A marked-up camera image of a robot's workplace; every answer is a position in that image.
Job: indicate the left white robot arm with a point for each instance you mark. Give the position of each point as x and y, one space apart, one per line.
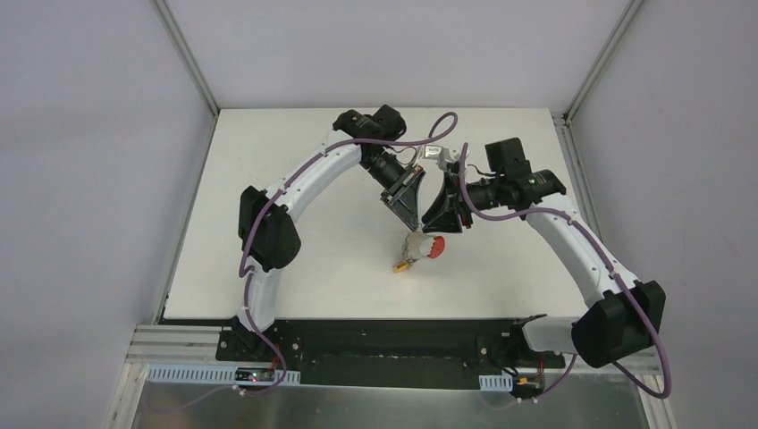
267 217

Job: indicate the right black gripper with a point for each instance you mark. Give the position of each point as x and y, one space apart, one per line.
456 197

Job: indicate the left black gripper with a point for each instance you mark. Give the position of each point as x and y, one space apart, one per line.
401 184

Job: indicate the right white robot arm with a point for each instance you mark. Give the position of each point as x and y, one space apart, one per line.
623 314

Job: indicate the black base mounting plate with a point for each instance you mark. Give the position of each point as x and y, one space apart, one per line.
442 354

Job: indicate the yellow tag key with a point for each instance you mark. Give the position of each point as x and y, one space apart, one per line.
403 265

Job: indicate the grey red keyring holder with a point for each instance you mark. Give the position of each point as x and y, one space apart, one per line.
419 245

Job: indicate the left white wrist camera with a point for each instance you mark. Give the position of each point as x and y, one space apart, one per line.
443 157

